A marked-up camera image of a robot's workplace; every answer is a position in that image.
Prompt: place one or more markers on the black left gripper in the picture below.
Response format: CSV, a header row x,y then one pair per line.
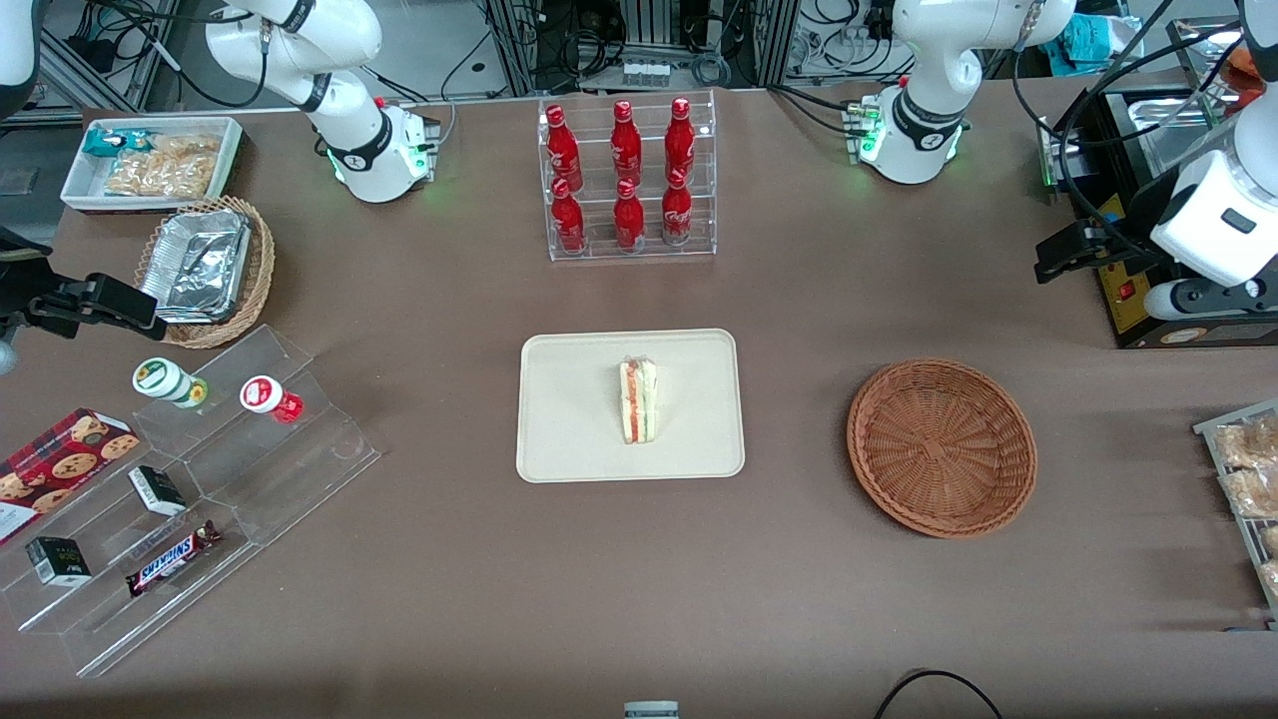
x,y
1139,224

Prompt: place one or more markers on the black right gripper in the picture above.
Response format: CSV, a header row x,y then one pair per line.
x,y
22,287

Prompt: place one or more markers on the triangular sandwich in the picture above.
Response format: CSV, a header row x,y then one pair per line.
x,y
638,399

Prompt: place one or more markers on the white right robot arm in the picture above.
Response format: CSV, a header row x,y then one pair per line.
x,y
344,130

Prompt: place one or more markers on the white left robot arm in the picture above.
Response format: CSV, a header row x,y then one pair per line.
x,y
929,60

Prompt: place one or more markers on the aluminium foil tray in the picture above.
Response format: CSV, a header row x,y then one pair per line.
x,y
195,265

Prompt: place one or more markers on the light wicker basket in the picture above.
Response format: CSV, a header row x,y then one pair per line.
x,y
262,270

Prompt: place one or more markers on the round brown wicker basket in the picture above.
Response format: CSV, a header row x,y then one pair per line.
x,y
939,449

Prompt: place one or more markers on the tray of pastries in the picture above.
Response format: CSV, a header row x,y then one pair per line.
x,y
1213,431

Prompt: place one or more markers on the beige plastic tray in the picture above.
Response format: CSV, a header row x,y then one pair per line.
x,y
569,409

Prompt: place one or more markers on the green lid yogurt bottle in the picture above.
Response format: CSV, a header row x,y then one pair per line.
x,y
165,380

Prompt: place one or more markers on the black food warmer machine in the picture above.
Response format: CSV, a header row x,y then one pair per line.
x,y
1128,315

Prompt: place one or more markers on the red lid yogurt bottle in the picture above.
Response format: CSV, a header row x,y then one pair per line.
x,y
266,395

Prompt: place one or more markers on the clear bag of crackers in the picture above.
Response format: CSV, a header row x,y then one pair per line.
x,y
160,178
190,146

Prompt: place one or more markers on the white rectangular snack bin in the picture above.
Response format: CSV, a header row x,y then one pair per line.
x,y
80,185

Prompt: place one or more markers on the red cookie box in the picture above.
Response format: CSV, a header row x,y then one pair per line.
x,y
60,464

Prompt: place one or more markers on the small black box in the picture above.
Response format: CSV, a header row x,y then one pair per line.
x,y
58,561
157,490

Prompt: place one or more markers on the steel food pan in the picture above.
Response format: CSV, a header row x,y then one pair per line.
x,y
1168,135

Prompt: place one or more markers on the teal snack packet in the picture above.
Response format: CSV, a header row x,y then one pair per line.
x,y
108,142

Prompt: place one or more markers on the clear acrylic tiered stand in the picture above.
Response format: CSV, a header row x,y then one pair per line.
x,y
300,469

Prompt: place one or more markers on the teal cloth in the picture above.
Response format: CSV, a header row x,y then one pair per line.
x,y
1088,40

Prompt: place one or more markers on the Snickers chocolate bar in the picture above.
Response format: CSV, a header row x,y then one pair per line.
x,y
170,561

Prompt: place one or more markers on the bagged bread roll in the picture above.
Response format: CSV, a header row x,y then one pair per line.
x,y
1250,444
1253,491

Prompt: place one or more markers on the orange fried food piece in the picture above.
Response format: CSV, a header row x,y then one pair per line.
x,y
1248,62

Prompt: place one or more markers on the clear acrylic bottle rack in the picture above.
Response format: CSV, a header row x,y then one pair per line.
x,y
699,140

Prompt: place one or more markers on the red cola bottle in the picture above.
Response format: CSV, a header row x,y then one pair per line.
x,y
677,212
680,138
563,145
626,140
629,218
568,220

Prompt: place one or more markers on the white power strip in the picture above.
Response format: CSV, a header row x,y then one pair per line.
x,y
646,73

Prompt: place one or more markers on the small grey device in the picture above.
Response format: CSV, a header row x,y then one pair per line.
x,y
651,710

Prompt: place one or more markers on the aluminium frame rack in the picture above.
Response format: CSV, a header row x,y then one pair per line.
x,y
774,45

